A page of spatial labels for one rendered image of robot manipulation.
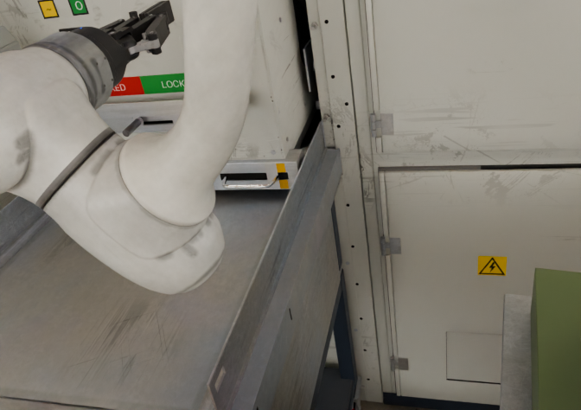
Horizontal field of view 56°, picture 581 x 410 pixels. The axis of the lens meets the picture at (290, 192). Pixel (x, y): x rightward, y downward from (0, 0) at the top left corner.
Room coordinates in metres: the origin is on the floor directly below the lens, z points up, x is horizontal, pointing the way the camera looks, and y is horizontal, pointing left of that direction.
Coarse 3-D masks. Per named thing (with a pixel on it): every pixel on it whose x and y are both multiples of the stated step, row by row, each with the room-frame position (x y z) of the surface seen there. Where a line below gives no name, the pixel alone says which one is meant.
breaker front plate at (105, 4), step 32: (0, 0) 1.05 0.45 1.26; (32, 0) 1.03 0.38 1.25; (64, 0) 1.01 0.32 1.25; (96, 0) 0.99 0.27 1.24; (128, 0) 0.97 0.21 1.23; (160, 0) 0.96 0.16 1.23; (32, 32) 1.04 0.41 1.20; (256, 32) 0.91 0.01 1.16; (128, 64) 0.99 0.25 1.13; (160, 64) 0.97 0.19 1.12; (256, 64) 0.91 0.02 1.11; (128, 96) 0.99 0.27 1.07; (160, 96) 0.97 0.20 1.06; (256, 96) 0.91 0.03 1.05; (160, 128) 0.98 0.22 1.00; (256, 128) 0.92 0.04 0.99
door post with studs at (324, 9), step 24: (312, 0) 1.07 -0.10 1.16; (336, 0) 1.05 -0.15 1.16; (312, 24) 1.06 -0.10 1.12; (336, 24) 1.05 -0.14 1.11; (312, 48) 1.07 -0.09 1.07; (336, 48) 1.05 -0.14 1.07; (336, 72) 1.05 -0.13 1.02; (336, 96) 1.05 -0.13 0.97; (336, 120) 1.06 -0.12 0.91; (336, 144) 1.06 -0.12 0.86; (360, 192) 1.04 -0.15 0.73; (360, 216) 1.05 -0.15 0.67; (360, 240) 1.05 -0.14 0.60; (360, 264) 1.05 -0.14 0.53; (360, 288) 1.05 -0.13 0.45; (360, 312) 1.05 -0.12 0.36
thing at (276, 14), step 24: (264, 0) 0.94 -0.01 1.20; (288, 0) 1.08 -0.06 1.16; (264, 24) 0.92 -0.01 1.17; (288, 24) 1.06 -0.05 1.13; (264, 48) 0.91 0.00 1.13; (288, 48) 1.03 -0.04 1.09; (288, 72) 1.01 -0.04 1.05; (288, 96) 0.98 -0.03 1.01; (312, 96) 1.16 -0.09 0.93; (168, 120) 1.00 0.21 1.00; (288, 120) 0.96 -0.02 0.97; (288, 144) 0.94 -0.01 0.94
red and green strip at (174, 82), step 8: (128, 80) 0.99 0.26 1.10; (136, 80) 0.98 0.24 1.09; (144, 80) 0.98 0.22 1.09; (152, 80) 0.97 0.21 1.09; (160, 80) 0.97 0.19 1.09; (168, 80) 0.96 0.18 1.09; (176, 80) 0.96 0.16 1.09; (112, 88) 1.00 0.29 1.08; (120, 88) 0.99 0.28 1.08; (128, 88) 0.99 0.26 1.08; (136, 88) 0.98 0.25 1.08; (144, 88) 0.98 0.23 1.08; (152, 88) 0.97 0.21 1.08; (160, 88) 0.97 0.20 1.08; (168, 88) 0.96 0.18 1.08; (176, 88) 0.96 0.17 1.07
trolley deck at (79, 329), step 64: (256, 192) 0.94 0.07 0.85; (320, 192) 0.89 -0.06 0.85; (64, 256) 0.83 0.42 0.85; (256, 256) 0.73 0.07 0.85; (0, 320) 0.68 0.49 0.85; (64, 320) 0.66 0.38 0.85; (128, 320) 0.63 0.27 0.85; (192, 320) 0.60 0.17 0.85; (0, 384) 0.55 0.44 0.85; (64, 384) 0.53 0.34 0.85; (128, 384) 0.51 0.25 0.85; (192, 384) 0.49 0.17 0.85; (256, 384) 0.47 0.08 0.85
